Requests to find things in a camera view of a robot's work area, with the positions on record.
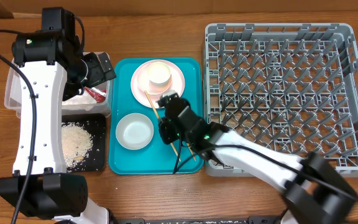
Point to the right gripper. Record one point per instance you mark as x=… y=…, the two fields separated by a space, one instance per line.
x=167 y=128

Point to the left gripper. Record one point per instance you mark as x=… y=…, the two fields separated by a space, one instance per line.
x=99 y=74

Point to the wooden chopstick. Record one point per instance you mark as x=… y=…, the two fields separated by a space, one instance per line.
x=158 y=117
x=191 y=151

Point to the red snack wrapper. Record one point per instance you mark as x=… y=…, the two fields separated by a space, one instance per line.
x=98 y=95

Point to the white napkin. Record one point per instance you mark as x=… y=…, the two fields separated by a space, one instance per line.
x=84 y=99

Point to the grey bowl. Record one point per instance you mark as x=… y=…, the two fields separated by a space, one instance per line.
x=134 y=131

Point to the white cup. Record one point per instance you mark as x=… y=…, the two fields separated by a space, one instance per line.
x=159 y=74

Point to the rice pile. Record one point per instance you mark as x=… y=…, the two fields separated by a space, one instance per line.
x=76 y=143

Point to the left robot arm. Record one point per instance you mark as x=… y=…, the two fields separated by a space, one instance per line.
x=40 y=185

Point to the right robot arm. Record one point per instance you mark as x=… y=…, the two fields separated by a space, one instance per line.
x=312 y=190

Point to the grey dishwasher rack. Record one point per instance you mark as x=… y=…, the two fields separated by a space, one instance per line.
x=292 y=87

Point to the pink plate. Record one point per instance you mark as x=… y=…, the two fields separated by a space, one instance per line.
x=178 y=84

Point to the teal serving tray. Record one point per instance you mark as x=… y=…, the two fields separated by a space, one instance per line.
x=156 y=157

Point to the pink bowl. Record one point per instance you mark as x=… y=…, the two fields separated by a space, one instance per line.
x=144 y=84

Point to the black tray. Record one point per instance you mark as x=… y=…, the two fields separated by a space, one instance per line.
x=95 y=124

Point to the clear plastic bin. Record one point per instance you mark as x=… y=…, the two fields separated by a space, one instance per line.
x=85 y=107

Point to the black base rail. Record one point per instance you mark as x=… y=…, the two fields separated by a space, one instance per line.
x=268 y=219

